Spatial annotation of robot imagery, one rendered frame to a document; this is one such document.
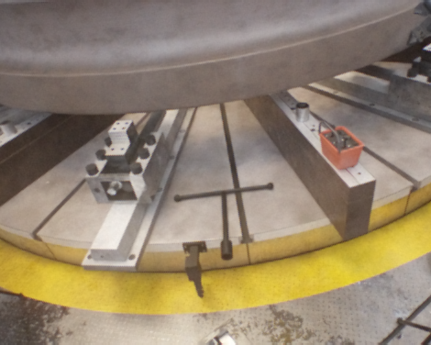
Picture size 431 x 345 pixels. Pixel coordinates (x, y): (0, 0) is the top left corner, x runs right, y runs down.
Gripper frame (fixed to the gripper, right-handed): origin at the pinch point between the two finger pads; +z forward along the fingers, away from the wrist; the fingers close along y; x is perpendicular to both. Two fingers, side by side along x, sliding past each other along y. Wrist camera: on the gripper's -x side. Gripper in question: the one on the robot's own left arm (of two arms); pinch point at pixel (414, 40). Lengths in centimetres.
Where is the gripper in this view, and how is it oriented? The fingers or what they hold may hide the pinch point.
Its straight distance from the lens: 197.5
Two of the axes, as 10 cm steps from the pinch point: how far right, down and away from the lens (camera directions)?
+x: 5.5, 8.2, -1.5
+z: -2.4, 3.3, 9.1
